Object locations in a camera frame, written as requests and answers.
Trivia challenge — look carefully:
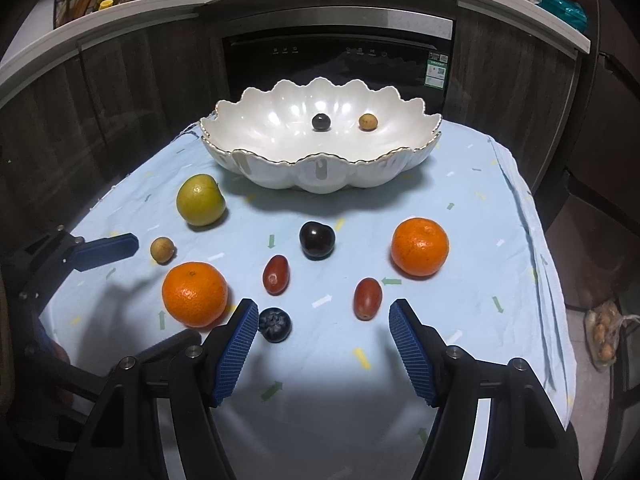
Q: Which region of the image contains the teal snack bag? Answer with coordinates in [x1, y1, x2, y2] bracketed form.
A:
[532, 0, 589, 32]

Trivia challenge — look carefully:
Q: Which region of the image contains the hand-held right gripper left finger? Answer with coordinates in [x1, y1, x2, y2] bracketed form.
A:
[65, 298, 261, 480]

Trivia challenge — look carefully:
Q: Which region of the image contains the red cherry tomato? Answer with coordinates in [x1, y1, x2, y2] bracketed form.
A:
[262, 254, 291, 296]

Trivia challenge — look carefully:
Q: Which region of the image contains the orange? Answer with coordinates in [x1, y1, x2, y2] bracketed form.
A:
[161, 261, 229, 328]
[390, 217, 450, 278]

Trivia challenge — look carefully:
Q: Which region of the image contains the blueberry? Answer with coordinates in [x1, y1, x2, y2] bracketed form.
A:
[258, 307, 292, 344]

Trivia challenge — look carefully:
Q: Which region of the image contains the black built-in dishwasher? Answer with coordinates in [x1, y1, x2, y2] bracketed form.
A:
[220, 15, 457, 126]

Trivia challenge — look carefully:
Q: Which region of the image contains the red grape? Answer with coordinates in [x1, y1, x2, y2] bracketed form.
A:
[353, 277, 384, 321]

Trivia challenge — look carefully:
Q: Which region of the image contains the white scalloped bowl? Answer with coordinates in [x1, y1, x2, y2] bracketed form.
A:
[199, 77, 443, 195]

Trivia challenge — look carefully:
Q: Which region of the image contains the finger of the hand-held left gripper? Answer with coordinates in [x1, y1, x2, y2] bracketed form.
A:
[132, 329, 203, 368]
[19, 229, 140, 302]

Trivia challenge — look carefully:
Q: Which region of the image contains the dark refrigerator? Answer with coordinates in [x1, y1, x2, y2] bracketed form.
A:
[565, 0, 640, 311]

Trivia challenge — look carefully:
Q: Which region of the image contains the green apple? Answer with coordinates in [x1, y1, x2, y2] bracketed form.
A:
[175, 173, 227, 227]

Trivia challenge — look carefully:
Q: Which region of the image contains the dark wood cabinet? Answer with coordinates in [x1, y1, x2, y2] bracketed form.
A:
[452, 2, 581, 196]
[0, 15, 226, 241]

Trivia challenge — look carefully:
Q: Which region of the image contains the dark purple plum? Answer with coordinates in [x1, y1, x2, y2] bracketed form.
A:
[299, 221, 336, 261]

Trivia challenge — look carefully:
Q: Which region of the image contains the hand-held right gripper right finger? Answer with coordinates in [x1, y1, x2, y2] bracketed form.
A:
[387, 298, 583, 480]

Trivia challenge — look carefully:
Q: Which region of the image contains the light blue tablecloth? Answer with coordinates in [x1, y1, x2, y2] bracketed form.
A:
[40, 120, 576, 480]

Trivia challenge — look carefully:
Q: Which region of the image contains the plastic bag of nuts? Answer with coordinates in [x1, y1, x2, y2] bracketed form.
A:
[585, 300, 640, 372]

